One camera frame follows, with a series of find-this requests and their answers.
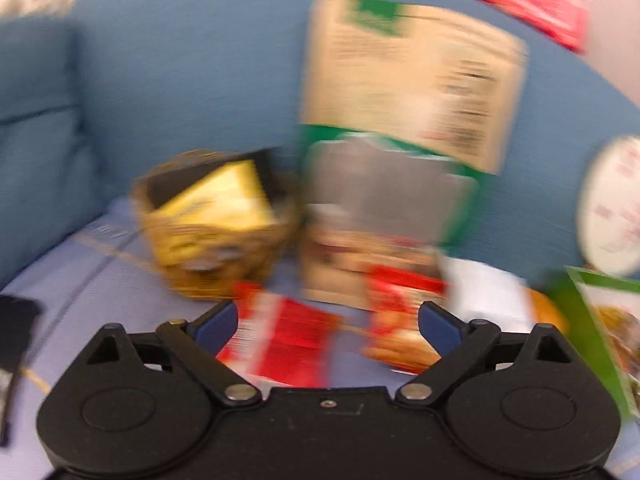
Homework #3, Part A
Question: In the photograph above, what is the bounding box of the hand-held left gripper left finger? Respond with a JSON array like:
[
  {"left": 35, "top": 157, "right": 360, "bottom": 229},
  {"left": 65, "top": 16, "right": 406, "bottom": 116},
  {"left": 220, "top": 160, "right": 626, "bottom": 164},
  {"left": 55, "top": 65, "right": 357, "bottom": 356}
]
[{"left": 87, "top": 301, "right": 262, "bottom": 407}]

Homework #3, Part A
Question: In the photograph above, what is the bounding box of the black and gold box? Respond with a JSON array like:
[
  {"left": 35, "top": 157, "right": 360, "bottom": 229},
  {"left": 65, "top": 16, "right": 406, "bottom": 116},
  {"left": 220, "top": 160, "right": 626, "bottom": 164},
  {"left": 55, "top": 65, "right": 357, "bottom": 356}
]
[{"left": 146, "top": 149, "right": 280, "bottom": 243}]

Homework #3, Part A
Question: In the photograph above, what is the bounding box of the round floral fan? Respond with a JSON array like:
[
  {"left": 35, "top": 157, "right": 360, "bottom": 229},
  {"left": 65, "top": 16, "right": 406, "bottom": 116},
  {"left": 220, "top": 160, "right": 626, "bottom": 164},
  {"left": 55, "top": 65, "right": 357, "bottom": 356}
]
[{"left": 575, "top": 135, "right": 640, "bottom": 277}]

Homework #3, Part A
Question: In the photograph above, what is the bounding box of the black cable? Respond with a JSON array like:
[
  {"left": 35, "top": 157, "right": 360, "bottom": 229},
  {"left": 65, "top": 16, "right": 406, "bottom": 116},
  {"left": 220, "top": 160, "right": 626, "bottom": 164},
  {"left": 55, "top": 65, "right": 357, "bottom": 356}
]
[{"left": 0, "top": 360, "right": 27, "bottom": 448}]

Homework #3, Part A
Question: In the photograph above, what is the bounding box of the red snack packet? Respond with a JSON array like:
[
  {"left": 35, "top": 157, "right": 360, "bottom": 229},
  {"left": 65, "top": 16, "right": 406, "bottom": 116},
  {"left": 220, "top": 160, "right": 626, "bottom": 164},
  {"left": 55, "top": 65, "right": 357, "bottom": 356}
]
[{"left": 216, "top": 281, "right": 345, "bottom": 390}]

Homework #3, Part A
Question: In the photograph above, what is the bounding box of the white snack packet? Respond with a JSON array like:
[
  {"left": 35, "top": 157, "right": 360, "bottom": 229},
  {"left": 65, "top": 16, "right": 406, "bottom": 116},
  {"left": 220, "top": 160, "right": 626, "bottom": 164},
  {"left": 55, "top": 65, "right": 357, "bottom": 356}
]
[{"left": 439, "top": 256, "right": 535, "bottom": 338}]

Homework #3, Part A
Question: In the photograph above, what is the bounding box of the large kraft green grain pouch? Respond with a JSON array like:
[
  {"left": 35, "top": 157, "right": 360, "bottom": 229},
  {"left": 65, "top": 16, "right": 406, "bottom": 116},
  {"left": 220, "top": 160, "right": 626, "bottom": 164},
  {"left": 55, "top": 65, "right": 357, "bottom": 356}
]
[{"left": 297, "top": 0, "right": 530, "bottom": 313}]

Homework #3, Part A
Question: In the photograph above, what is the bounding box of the orange snack packet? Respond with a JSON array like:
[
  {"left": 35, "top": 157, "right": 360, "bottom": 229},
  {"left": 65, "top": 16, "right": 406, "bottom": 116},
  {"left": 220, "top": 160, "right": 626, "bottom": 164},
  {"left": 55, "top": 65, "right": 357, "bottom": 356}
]
[{"left": 527, "top": 289, "right": 568, "bottom": 333}]

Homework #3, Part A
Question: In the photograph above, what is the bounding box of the black smartphone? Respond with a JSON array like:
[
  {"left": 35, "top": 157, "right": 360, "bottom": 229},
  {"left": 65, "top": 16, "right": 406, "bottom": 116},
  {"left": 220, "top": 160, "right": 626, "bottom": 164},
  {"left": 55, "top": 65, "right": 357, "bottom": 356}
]
[{"left": 0, "top": 294, "right": 45, "bottom": 376}]

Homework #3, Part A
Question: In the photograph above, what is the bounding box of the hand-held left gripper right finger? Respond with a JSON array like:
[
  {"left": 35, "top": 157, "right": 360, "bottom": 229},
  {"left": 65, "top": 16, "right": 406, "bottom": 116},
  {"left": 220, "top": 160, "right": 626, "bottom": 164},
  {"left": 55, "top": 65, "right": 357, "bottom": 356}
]
[{"left": 396, "top": 301, "right": 573, "bottom": 407}]

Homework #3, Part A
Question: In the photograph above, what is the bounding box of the green cardboard box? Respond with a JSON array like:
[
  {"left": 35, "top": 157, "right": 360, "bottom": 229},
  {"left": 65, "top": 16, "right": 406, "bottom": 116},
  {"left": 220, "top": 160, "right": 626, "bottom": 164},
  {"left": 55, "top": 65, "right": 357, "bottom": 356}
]
[{"left": 546, "top": 264, "right": 640, "bottom": 423}]

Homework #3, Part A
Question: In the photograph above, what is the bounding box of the woven rattan basket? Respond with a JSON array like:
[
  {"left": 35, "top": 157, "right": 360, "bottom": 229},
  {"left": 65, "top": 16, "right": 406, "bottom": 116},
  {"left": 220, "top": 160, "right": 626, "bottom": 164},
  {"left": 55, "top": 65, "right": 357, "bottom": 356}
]
[{"left": 131, "top": 149, "right": 303, "bottom": 302}]

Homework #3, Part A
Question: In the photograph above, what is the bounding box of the red and white bean packet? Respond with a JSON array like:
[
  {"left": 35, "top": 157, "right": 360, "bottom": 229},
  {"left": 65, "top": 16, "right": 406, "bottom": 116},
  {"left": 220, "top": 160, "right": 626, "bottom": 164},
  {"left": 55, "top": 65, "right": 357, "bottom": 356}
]
[{"left": 361, "top": 265, "right": 450, "bottom": 375}]

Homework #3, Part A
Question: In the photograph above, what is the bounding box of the blue sofa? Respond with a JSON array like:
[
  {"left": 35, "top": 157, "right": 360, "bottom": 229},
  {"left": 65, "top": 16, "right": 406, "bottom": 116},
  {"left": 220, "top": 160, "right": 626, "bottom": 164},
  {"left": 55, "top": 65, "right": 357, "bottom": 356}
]
[{"left": 0, "top": 0, "right": 640, "bottom": 291}]

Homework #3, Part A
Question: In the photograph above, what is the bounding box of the blue checked blanket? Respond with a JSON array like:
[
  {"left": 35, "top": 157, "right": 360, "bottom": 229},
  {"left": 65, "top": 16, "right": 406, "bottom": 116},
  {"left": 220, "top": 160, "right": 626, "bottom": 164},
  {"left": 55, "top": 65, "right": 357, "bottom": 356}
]
[{"left": 0, "top": 195, "right": 640, "bottom": 480}]

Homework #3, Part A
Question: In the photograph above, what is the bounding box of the blue cushion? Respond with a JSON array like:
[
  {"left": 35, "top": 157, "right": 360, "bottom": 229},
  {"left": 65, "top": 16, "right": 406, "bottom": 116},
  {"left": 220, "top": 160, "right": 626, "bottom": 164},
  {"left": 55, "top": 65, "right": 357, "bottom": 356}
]
[{"left": 0, "top": 15, "right": 98, "bottom": 288}]

